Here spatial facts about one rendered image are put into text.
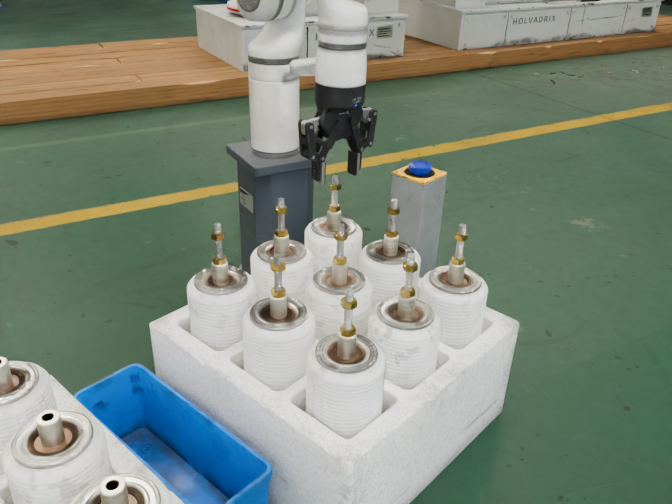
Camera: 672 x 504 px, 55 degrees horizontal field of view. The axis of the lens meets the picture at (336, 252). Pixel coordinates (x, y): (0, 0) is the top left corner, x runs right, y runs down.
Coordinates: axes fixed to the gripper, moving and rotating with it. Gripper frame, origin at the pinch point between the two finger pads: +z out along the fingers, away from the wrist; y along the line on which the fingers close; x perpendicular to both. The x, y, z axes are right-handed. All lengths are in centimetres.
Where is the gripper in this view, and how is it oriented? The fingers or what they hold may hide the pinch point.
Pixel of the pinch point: (336, 170)
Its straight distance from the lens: 103.1
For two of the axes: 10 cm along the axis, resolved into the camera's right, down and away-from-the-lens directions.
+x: -6.2, -4.0, 6.7
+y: 7.8, -2.8, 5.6
